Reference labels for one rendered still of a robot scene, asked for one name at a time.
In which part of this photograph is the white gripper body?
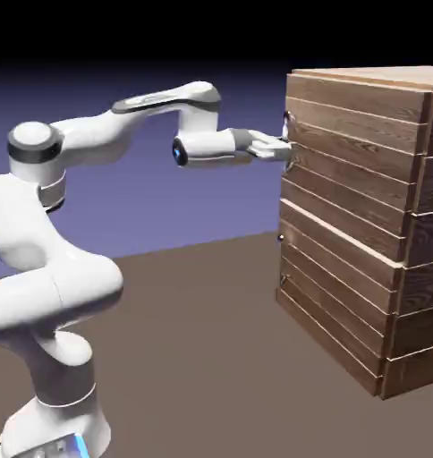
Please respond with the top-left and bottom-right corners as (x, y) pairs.
(247, 129), (293, 162)

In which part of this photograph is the curved silver door handle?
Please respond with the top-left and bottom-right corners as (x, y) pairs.
(277, 233), (290, 287)
(282, 110), (295, 172)

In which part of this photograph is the wooden slatted cabinet door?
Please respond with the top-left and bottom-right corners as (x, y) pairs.
(276, 199), (405, 396)
(280, 73), (429, 263)

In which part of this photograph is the wooden cabinet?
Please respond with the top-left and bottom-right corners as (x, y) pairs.
(276, 65), (433, 401)

